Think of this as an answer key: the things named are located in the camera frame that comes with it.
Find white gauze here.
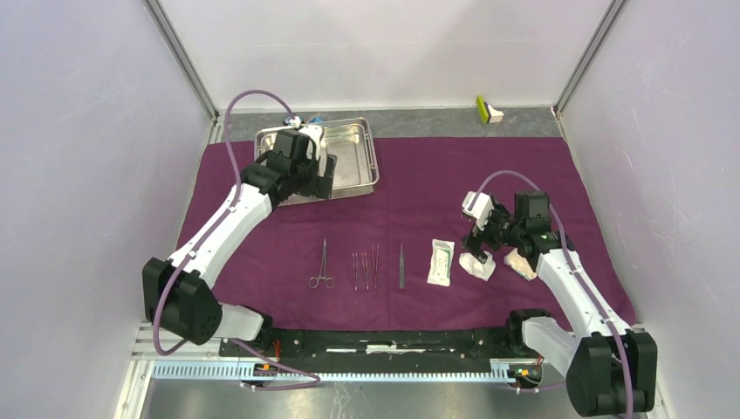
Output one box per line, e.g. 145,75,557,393
458,251,497,281

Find white sterile packet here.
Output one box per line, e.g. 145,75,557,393
427,239,455,287

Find beige gauze roll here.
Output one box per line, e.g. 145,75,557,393
504,250,538,281

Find metal instrument tray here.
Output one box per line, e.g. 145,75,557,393
254,117,380,206

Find steel scalpel handle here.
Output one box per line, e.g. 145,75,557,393
371,244,380,289
399,244,405,290

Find purple cloth wrap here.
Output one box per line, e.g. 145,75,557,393
214,137,636,331

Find steel forceps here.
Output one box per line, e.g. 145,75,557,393
308,239,336,289
360,251,370,291

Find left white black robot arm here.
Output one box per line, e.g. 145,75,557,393
142,124,337,356

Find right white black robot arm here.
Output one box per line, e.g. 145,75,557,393
462,190,658,417

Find yellow green white object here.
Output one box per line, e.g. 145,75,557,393
476,95,504,125

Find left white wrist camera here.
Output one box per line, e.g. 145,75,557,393
284,114,325,170

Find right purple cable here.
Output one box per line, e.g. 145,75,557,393
467,169,636,419

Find purple cable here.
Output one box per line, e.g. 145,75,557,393
467,169,636,419
151,90,321,392

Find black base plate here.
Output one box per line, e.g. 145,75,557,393
250,326,542,374

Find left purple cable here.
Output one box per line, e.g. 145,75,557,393
151,90,321,392

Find aluminium frame rail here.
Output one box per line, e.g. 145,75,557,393
113,323,672,419

